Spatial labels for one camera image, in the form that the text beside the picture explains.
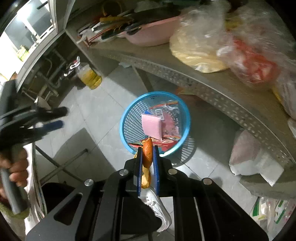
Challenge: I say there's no pink sponge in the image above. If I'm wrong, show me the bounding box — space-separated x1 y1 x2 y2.
141 114 162 140

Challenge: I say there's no red snack bag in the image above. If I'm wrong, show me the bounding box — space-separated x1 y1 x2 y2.
126 100 182 154

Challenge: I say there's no person's left hand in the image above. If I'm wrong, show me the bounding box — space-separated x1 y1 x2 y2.
1 148 29 187

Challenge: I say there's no blue plastic mesh basket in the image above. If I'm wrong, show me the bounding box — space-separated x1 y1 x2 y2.
119 91 191 157

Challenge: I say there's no white sneaker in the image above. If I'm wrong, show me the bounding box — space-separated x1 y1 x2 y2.
140 187 172 233

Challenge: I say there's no yellow cooking oil bottle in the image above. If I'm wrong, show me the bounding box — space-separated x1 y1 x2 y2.
70 56 102 90

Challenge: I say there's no yellow food in plastic bag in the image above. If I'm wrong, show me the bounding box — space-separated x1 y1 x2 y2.
170 21 228 73

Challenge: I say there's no pink plastic basin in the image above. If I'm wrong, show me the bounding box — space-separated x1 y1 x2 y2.
117 16 179 47

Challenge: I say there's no red food in plastic bag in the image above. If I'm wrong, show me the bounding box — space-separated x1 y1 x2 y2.
216 37 281 89

